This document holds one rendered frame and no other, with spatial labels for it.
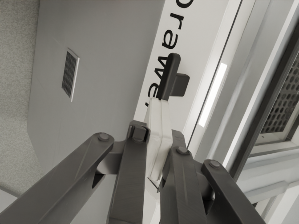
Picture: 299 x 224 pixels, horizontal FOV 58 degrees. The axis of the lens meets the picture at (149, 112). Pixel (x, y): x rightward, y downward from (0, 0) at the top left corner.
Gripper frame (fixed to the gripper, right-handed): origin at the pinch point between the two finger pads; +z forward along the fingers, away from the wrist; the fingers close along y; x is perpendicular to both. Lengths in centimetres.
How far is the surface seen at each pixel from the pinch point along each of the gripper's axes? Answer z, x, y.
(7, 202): 86, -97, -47
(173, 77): 13.0, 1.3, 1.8
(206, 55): 13.7, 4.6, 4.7
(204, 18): 15.4, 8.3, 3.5
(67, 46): 56, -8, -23
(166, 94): 12.8, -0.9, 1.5
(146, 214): 14.6, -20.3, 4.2
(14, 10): 87, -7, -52
